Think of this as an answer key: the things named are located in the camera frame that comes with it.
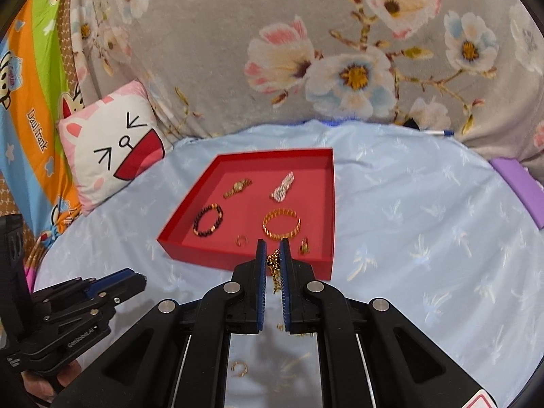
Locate black bead bracelet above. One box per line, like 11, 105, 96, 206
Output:
192, 203, 225, 238

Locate gold chain necklace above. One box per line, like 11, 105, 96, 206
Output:
266, 249, 283, 294

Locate gold wrist watch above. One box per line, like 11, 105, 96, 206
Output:
223, 178, 253, 199

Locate gold chain bracelet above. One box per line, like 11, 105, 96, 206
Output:
262, 207, 303, 241

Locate pearl bracelet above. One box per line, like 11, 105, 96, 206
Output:
269, 170, 296, 203

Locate person's hand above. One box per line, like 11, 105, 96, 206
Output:
21, 360, 82, 403

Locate small gold hoop earring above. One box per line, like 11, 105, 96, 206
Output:
231, 361, 249, 378

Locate colourful cartoon bedsheet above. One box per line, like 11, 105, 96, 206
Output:
1, 0, 84, 286

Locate light blue palm cloth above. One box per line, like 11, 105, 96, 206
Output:
36, 122, 543, 407

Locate cat face pillow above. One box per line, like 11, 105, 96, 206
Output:
58, 80, 172, 215

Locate red cardboard box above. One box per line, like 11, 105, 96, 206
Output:
158, 148, 336, 280

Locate purple object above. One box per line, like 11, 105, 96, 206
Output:
490, 157, 544, 230

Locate blue pen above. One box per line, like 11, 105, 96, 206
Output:
422, 130, 455, 137

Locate grey floral blanket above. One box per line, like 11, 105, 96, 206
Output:
70, 0, 543, 177

